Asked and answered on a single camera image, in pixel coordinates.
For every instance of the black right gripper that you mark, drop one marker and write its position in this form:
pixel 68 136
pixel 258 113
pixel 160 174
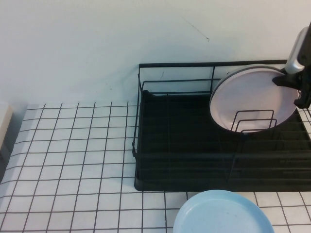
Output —
pixel 307 80

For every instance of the pink round plate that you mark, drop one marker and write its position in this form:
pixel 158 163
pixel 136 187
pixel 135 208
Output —
pixel 247 92

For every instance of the silver and black right robot arm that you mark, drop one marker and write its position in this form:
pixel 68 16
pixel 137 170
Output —
pixel 295 48

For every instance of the light blue round plate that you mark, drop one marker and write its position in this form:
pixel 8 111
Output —
pixel 218 213

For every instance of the white black-grid tablecloth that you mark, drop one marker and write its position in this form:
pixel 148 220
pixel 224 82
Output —
pixel 73 157

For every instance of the white cream-edged board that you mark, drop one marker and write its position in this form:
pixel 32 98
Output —
pixel 6 126

